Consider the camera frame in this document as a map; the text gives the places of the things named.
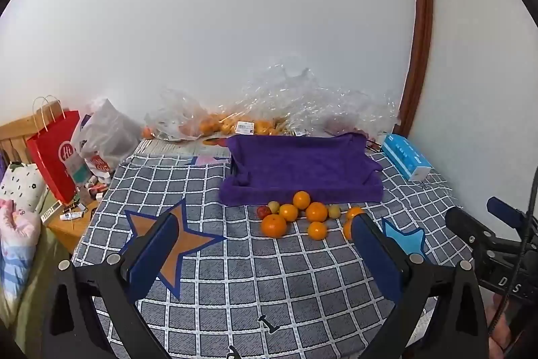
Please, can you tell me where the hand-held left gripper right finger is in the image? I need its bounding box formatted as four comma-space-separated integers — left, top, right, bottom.
351, 213, 490, 359

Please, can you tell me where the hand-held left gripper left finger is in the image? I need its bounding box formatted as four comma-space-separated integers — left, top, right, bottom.
42, 212, 186, 359

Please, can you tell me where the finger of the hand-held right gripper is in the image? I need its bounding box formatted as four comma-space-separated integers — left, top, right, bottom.
487, 197, 528, 229
445, 207, 497, 248

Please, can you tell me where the large orange mandarin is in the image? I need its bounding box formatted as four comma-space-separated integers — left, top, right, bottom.
261, 213, 288, 239

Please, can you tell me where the purple towel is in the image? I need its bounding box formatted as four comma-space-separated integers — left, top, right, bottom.
219, 133, 384, 206

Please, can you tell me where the person's right hand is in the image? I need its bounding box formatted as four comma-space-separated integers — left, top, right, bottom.
490, 294, 522, 353

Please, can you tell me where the wooden nightstand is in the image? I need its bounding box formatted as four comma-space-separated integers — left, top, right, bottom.
44, 191, 102, 254

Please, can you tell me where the blue tissue box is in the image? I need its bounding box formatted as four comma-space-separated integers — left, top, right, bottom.
380, 133, 433, 182

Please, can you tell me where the pale printed sheet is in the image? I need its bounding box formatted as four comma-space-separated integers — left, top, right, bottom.
137, 137, 232, 166

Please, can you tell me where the olive green blanket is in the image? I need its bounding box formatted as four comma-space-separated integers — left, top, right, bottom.
0, 216, 73, 347

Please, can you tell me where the grey checked star blanket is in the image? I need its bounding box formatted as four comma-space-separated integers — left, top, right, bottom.
71, 138, 463, 359

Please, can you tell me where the teal white box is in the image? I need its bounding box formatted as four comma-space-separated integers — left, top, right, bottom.
67, 153, 91, 186

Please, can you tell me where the white plastic bag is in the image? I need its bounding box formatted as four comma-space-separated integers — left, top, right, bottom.
71, 98, 141, 180

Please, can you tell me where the pink striped pillow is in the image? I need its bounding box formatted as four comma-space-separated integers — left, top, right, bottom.
0, 199, 42, 309

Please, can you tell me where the clear bag of mandarins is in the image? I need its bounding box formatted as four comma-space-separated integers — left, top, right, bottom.
210, 107, 295, 138
143, 89, 236, 142

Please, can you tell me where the red paper bag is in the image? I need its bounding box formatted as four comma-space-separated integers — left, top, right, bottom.
26, 95, 81, 205

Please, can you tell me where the white pillow black print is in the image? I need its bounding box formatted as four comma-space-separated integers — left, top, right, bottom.
0, 162, 47, 213

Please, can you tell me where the crumpled clear plastic wrap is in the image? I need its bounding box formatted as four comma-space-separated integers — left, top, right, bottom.
241, 56, 400, 138

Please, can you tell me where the wooden headboard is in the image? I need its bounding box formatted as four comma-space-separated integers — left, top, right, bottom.
0, 113, 49, 164

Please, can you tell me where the brown wooden door frame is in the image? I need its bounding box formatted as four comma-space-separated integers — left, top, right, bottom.
397, 0, 433, 137

